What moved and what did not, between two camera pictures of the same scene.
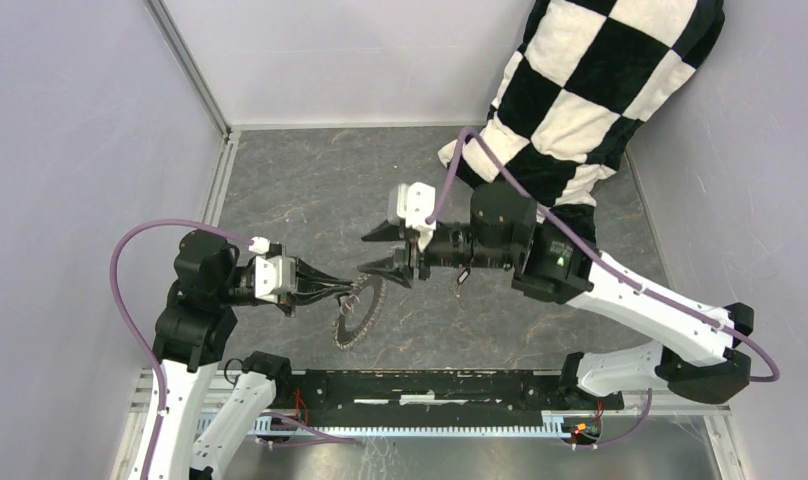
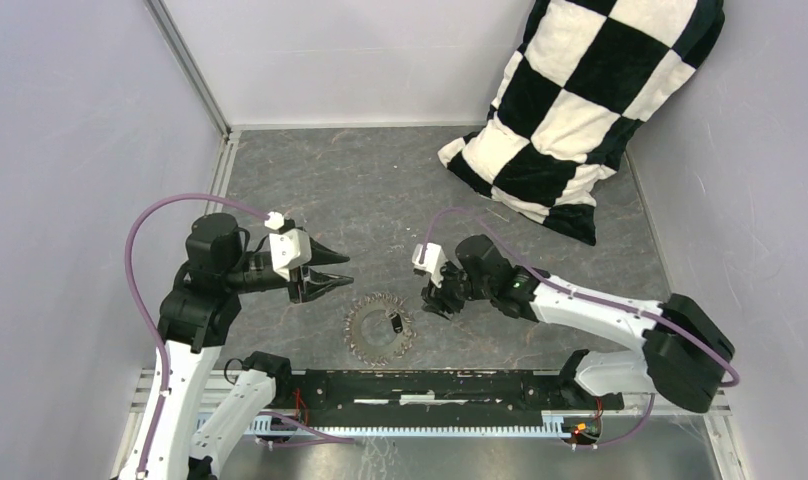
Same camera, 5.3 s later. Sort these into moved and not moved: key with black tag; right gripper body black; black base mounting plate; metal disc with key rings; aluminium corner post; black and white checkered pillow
Moved: metal disc with key rings; key with black tag; right gripper body black
Not moved: black base mounting plate; black and white checkered pillow; aluminium corner post
